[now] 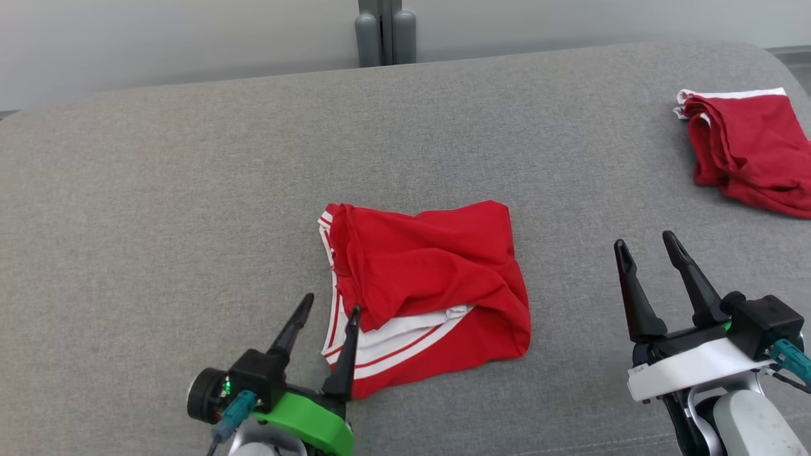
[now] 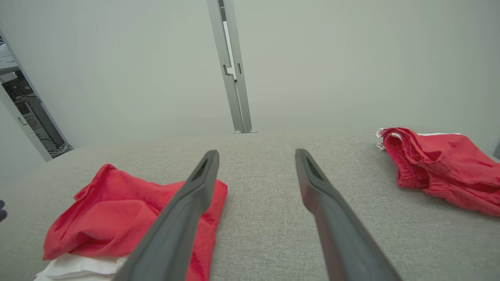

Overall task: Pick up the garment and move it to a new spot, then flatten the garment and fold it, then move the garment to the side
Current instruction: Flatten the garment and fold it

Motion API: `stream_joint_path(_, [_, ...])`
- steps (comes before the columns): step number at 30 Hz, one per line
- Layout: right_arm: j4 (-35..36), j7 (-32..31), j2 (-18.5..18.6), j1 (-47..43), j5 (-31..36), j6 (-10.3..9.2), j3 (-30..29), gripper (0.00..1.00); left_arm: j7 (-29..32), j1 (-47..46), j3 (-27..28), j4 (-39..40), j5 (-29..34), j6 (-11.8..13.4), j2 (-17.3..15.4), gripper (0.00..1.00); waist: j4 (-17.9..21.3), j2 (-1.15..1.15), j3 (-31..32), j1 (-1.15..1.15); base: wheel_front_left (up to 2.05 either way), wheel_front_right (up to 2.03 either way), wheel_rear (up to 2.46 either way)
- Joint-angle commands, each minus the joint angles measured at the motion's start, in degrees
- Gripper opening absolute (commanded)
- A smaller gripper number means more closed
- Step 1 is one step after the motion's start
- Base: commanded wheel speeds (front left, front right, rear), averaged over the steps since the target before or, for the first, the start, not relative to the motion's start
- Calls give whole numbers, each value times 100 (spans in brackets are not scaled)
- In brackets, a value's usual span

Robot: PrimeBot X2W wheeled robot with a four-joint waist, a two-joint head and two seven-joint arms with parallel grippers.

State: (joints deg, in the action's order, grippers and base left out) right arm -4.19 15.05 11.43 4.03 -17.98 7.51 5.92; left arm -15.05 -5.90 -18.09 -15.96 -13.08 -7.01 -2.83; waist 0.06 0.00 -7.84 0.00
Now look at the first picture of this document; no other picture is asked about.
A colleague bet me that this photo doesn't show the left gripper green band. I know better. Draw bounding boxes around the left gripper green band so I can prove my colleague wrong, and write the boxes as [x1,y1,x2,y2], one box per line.
[253,293,362,456]

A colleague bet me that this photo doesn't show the left teal plug black cable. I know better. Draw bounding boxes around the left teal plug black cable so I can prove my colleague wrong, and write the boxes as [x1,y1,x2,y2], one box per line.
[206,389,257,456]

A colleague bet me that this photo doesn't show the red shorts white trim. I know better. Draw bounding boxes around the red shorts white trim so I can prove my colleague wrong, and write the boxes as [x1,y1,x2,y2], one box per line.
[673,87,811,220]

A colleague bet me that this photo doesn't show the red shirt striped white sleeves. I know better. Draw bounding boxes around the red shirt striped white sleeves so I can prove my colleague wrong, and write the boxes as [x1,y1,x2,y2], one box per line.
[317,200,532,401]

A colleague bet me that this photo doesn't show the teal plug black cable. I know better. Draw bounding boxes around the teal plug black cable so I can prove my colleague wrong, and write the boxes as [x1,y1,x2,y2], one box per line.
[763,339,811,395]
[206,389,257,456]

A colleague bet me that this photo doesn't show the right teal plug black cable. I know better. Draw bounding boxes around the right teal plug black cable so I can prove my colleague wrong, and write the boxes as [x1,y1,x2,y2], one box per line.
[763,339,811,395]

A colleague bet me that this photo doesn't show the grey metal partition post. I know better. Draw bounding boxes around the grey metal partition post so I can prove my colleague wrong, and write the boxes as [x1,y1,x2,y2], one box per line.
[354,0,418,68]

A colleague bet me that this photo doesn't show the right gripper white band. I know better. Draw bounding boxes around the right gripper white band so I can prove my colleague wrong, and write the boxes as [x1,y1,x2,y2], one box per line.
[613,231,777,402]

